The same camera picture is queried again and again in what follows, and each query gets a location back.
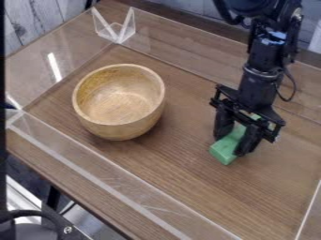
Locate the green rectangular block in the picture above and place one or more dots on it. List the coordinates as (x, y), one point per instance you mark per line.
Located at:
(222, 149)

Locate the clear acrylic corner bracket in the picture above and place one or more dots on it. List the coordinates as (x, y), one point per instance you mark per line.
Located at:
(115, 32)

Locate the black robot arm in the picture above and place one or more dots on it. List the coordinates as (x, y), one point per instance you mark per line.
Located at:
(274, 28)

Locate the black bracket with screw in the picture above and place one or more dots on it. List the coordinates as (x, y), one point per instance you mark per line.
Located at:
(58, 228)

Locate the clear acrylic wall panels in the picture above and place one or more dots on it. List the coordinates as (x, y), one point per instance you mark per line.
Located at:
(156, 187)

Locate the brown wooden bowl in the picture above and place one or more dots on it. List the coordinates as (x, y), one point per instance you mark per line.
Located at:
(118, 101)

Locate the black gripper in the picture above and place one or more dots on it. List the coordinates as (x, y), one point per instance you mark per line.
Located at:
(247, 106)

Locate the black metal table leg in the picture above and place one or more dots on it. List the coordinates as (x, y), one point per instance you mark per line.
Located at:
(54, 198)

